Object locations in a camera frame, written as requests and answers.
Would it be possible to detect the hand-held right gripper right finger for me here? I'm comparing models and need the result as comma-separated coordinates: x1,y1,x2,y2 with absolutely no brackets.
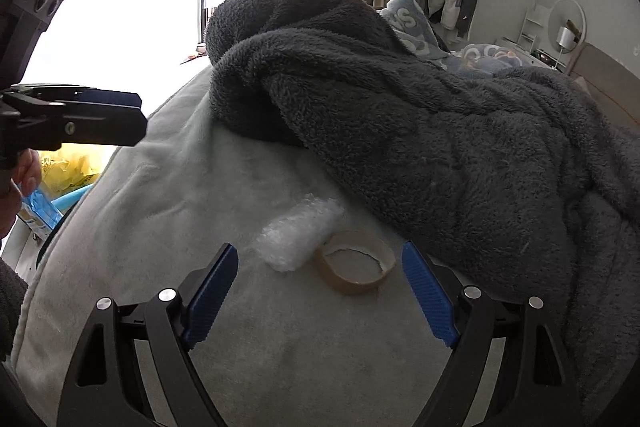
401,241,583,427

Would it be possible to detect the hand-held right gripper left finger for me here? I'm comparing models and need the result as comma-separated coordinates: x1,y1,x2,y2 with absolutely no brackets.
56,243,239,427

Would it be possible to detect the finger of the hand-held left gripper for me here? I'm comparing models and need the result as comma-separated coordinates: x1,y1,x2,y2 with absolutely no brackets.
19,106,147,150
5,83,142,108

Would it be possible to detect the brown tape roll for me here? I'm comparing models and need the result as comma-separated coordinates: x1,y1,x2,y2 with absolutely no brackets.
312,229,397,297

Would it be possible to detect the bubble wrap wad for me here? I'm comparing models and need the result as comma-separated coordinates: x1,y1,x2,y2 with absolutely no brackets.
256,198,345,272

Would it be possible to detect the person's left hand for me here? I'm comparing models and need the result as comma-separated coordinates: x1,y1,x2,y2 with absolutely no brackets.
0,148,42,240

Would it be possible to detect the yellow plastic bag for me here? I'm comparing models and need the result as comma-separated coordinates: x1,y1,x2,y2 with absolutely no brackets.
40,143,118,198

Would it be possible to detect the blue snack packet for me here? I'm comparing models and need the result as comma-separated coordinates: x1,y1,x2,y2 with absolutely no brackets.
16,188,65,235

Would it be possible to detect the light grey bed blanket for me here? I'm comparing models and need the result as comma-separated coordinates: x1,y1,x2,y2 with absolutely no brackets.
10,66,506,427

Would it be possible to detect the dark grey fleece blanket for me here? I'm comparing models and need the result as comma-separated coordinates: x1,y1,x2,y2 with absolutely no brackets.
205,0,640,427

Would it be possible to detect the blue patterned blanket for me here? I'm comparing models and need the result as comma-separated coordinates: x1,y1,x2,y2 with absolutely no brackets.
377,0,566,75

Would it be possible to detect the beige bed headboard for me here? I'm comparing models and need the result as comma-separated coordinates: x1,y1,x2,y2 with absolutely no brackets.
565,41,640,128

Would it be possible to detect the white small shelf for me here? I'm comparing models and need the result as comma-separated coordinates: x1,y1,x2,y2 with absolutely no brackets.
517,4,551,54

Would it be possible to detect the round white mirror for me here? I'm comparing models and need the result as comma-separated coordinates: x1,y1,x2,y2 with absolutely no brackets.
547,0,586,70

